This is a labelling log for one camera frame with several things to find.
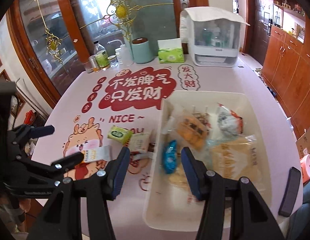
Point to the teal canister with brown lid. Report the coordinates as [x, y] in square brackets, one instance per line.
[141, 50]

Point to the black smartphone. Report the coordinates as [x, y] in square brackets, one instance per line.
[290, 194]

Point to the drinking glass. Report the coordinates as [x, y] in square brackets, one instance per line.
[88, 67]

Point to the white red noodle snack bag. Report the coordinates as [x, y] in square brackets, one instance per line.
[229, 122]

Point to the white plastic storage bin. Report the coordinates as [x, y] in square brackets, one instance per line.
[170, 208]

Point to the green snack packet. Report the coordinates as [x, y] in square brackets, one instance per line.
[119, 134]

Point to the green tissue box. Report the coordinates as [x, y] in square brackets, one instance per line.
[170, 51]

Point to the blue snack packet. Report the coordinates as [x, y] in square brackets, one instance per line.
[169, 161]

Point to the small glass jar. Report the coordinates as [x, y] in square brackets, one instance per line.
[113, 61]

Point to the red container on floor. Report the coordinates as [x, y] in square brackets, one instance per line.
[30, 117]

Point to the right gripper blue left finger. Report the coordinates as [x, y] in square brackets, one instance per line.
[118, 172]

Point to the pink plastic stool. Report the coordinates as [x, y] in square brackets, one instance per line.
[305, 168]

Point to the puffed rice snack bag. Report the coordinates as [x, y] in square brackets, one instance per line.
[178, 178]

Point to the clear bag of small cakes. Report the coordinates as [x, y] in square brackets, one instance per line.
[191, 130]

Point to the small white pill bottle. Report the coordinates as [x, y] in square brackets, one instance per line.
[118, 56]

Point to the cardboard box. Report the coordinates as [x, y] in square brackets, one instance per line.
[303, 144]

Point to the white plastic bottle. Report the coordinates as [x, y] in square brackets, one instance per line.
[125, 55]

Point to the mixed nuts clear bag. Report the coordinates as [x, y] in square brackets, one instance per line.
[204, 118]

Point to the white countertop appliance with cover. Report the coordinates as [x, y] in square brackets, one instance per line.
[212, 35]

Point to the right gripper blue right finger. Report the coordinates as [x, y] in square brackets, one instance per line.
[195, 172]

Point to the orange oats bar pack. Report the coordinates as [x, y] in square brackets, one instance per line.
[103, 153]

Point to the cream barcode snack packet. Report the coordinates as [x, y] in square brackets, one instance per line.
[139, 142]

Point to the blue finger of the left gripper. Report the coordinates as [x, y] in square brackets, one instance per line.
[30, 132]
[68, 163]

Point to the clear bottle green label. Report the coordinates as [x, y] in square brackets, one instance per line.
[101, 55]

